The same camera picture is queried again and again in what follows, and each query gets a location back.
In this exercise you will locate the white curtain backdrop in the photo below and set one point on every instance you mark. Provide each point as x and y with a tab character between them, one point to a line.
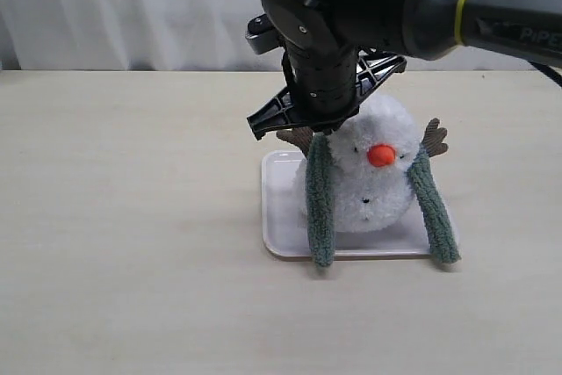
129	35

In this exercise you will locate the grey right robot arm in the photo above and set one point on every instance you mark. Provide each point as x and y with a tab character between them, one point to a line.
427	30

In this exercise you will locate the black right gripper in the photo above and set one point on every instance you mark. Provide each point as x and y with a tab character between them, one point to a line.
322	92

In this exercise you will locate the green fuzzy scarf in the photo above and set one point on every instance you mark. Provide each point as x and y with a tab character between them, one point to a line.
321	233

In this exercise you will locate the white plush snowman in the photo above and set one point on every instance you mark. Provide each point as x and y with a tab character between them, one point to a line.
368	161

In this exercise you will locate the white plastic tray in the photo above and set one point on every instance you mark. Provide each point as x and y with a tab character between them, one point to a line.
284	225

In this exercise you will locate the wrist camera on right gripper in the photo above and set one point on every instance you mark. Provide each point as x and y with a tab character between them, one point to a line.
261	35

